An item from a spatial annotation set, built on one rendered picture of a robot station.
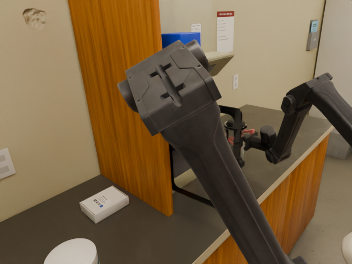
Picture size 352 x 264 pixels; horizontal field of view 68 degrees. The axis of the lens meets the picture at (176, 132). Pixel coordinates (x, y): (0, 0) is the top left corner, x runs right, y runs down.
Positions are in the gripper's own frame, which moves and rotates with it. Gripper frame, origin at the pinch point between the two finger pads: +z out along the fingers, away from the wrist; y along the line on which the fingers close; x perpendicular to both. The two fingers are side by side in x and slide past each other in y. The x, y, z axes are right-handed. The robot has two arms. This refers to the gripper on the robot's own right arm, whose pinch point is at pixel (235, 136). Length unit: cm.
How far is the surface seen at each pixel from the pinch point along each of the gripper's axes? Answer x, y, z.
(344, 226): 109, -110, -39
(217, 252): 28, 42, -20
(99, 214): 13, 69, 16
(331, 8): -58, -268, 43
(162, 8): -58, 37, 7
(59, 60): -41, 57, 49
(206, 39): -46.2, 14.1, 6.8
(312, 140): 16, -53, -20
